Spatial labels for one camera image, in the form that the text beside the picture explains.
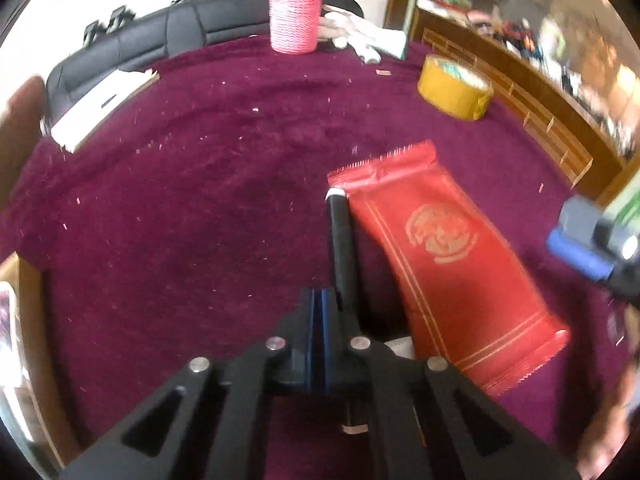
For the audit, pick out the wooden side shelf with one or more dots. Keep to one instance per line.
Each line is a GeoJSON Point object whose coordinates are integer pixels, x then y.
{"type": "Point", "coordinates": [567, 69]}

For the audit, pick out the black marker white cap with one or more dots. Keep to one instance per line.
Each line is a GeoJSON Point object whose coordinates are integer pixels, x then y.
{"type": "Point", "coordinates": [346, 284]}

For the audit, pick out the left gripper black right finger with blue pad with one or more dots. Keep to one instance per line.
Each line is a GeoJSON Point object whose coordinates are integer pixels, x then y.
{"type": "Point", "coordinates": [426, 420]}

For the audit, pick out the white cloth bundle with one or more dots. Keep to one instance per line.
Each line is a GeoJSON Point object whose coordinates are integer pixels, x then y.
{"type": "Point", "coordinates": [343, 29]}

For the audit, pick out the red foil snack packet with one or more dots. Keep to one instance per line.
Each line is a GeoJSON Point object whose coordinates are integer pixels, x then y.
{"type": "Point", "coordinates": [467, 296]}

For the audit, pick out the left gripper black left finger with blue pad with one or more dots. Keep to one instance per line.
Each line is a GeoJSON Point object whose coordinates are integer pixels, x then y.
{"type": "Point", "coordinates": [211, 420]}

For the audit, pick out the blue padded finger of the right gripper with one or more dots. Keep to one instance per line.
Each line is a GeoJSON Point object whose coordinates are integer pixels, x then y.
{"type": "Point", "coordinates": [601, 249]}

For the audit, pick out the brown cardboard box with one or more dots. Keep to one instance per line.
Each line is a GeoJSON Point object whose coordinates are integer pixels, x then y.
{"type": "Point", "coordinates": [32, 408]}

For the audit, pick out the white open notebook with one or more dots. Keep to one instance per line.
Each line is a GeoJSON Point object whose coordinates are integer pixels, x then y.
{"type": "Point", "coordinates": [92, 110]}

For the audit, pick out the yellow packing tape roll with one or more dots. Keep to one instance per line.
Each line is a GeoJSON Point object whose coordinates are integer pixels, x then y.
{"type": "Point", "coordinates": [454, 89]}

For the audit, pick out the pink knitted sleeve bottle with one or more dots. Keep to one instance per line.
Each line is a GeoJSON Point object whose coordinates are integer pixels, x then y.
{"type": "Point", "coordinates": [293, 25]}

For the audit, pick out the brown armchair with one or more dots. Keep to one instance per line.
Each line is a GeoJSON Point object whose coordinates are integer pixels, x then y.
{"type": "Point", "coordinates": [20, 132]}

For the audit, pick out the black leather headboard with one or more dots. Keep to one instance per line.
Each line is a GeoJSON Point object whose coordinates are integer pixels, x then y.
{"type": "Point", "coordinates": [185, 26]}

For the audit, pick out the person's right hand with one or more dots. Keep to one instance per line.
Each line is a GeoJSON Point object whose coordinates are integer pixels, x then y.
{"type": "Point", "coordinates": [609, 429]}

